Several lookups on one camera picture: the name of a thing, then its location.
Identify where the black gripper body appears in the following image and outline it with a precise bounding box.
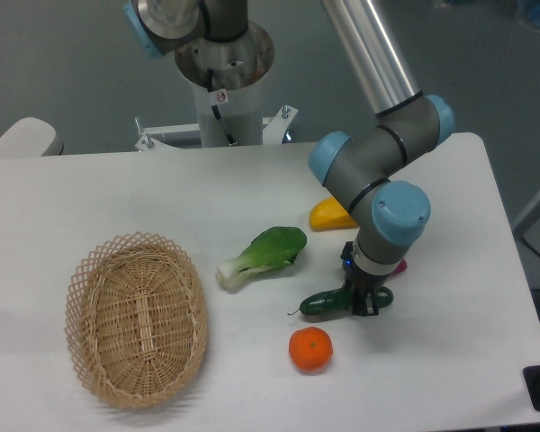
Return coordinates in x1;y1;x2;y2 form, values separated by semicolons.
340;241;394;299

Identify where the dark green cucumber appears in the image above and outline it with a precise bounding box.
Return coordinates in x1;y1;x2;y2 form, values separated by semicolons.
289;288;377;317

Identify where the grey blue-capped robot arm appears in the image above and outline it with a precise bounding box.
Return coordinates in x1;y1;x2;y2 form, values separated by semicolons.
123;1;455;316

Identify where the purple-red sweet potato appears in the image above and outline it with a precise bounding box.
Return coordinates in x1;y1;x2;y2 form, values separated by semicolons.
391;259;408;277

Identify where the orange tangerine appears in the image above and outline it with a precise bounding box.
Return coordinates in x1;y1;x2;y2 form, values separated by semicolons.
288;327;333;372

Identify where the yellow mango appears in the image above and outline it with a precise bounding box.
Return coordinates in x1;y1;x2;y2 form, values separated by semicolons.
309;196;358;231

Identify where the green bok choy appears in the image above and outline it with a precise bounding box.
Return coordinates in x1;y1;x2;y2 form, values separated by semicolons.
215;226;307;291

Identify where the woven wicker basket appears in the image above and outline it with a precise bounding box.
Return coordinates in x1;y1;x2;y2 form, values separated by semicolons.
65;232;208;409

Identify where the white chair armrest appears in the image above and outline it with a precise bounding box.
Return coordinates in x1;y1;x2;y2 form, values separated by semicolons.
0;117;64;160

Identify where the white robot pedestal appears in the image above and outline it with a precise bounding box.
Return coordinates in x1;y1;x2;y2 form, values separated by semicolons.
135;22;298;151

